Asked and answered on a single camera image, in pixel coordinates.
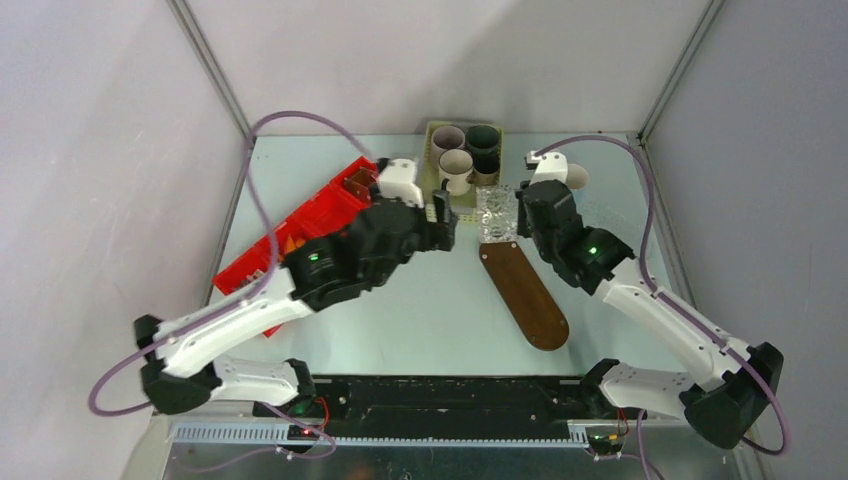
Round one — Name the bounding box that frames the red divided organizer bin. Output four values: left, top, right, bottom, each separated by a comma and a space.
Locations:
213, 157, 377, 295

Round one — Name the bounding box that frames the clear textured acrylic tray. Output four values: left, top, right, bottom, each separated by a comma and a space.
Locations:
476, 185, 518, 244

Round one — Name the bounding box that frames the orange toothpaste tube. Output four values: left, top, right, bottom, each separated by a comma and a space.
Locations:
283, 236, 305, 256

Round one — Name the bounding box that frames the pink white mug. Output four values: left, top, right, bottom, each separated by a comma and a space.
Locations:
429, 125, 465, 163

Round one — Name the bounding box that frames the brown oval wooden tray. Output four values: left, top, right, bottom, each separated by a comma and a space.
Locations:
479, 241, 570, 351

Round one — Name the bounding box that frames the light blue mug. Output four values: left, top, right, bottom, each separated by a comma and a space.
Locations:
565, 163, 590, 191

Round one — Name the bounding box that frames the brown mug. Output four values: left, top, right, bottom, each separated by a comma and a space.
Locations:
473, 153, 500, 186

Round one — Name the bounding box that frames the dark green mug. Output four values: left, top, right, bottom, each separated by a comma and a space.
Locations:
465, 124, 501, 157

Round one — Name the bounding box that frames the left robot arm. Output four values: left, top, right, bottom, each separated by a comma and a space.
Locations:
134, 190, 458, 417

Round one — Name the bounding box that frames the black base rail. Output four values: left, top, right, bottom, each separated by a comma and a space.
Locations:
279, 375, 637, 441

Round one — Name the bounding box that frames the cream plastic basket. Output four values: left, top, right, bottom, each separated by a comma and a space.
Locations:
418, 120, 504, 223

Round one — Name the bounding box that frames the white mug black handle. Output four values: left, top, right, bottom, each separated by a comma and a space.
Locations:
437, 149, 474, 196

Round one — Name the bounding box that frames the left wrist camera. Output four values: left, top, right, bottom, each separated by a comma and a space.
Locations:
377, 158, 425, 209

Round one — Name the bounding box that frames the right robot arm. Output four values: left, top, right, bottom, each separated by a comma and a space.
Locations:
515, 180, 784, 449

